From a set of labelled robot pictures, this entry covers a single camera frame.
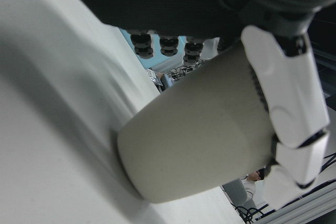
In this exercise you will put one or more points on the slim beige paper cup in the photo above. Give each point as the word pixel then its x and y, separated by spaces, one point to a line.
pixel 197 129

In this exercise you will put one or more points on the grey padded chair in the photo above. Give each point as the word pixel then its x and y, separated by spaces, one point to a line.
pixel 236 192

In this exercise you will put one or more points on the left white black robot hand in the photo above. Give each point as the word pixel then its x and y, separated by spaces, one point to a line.
pixel 288 82

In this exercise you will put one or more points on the person in white shirt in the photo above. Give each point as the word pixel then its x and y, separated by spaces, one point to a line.
pixel 249 186

